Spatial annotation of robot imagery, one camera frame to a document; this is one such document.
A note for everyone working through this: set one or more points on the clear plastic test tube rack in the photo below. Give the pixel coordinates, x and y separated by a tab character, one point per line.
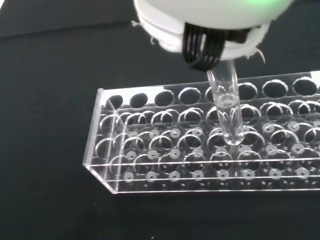
175	150

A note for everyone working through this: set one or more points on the black bench cloth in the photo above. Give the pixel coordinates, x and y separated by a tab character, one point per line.
50	125

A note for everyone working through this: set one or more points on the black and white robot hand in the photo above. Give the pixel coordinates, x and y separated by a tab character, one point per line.
200	22

